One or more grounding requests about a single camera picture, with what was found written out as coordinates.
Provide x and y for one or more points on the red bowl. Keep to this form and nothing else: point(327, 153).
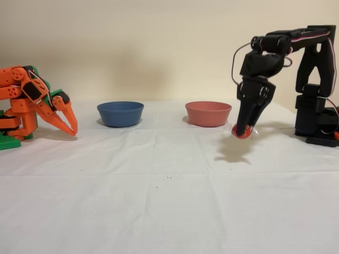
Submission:
point(208, 116)

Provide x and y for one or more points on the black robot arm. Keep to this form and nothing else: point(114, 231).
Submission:
point(315, 66)

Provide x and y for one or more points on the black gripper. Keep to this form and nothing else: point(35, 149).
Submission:
point(250, 91)

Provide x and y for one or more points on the red candy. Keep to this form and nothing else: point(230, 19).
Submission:
point(247, 131)

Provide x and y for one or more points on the white tablecloth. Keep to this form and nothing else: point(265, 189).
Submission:
point(159, 211)

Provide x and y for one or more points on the blue bowl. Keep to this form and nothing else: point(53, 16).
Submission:
point(120, 116)

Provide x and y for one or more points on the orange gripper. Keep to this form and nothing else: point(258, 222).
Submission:
point(59, 106)

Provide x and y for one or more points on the small orange base part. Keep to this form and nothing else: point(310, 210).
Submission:
point(337, 135)

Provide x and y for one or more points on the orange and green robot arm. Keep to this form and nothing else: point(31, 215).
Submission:
point(21, 105)

